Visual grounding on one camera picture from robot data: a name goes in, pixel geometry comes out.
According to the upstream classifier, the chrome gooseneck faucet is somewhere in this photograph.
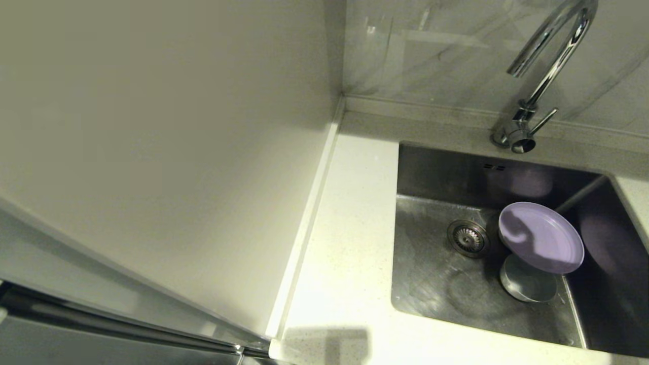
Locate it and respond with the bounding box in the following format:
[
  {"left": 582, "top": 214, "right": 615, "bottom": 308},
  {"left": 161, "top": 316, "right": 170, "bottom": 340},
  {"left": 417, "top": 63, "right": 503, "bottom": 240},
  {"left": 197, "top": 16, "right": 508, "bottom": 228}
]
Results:
[{"left": 491, "top": 0, "right": 600, "bottom": 154}]

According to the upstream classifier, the purple plate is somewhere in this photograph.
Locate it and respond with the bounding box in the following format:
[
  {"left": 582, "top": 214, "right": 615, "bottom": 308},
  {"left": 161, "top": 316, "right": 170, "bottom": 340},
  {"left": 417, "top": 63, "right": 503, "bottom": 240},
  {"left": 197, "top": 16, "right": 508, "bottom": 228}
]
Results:
[{"left": 498, "top": 202, "right": 586, "bottom": 275}]

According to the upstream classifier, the tall silver door refrigerator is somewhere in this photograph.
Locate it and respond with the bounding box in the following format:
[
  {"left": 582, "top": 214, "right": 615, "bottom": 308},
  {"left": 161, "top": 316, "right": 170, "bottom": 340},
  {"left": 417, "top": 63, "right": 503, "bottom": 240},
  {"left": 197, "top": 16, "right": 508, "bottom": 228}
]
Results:
[{"left": 0, "top": 0, "right": 345, "bottom": 365}]

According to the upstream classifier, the pale blue round bowl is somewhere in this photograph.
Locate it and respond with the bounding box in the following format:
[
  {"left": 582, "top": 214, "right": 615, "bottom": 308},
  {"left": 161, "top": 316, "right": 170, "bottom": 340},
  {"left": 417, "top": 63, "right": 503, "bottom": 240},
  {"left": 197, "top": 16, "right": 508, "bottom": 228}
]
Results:
[{"left": 500, "top": 253, "right": 559, "bottom": 304}]

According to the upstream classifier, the chrome bar door handle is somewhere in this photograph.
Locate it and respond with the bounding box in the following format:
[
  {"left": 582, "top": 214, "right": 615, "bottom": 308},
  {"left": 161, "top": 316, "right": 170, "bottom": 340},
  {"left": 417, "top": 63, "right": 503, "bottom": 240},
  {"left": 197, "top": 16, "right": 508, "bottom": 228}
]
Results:
[{"left": 0, "top": 284, "right": 284, "bottom": 365}]

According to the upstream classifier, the stainless steel sink basin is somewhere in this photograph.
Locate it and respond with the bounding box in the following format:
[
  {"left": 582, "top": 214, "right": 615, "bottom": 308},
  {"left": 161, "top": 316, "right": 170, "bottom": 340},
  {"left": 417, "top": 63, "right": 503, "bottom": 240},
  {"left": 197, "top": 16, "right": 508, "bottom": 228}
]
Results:
[{"left": 390, "top": 143, "right": 649, "bottom": 358}]

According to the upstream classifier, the round metal drain strainer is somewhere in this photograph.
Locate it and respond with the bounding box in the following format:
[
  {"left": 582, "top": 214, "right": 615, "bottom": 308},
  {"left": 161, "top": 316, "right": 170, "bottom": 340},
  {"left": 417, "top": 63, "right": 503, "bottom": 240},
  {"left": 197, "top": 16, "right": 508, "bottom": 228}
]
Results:
[{"left": 446, "top": 220, "right": 491, "bottom": 259}]

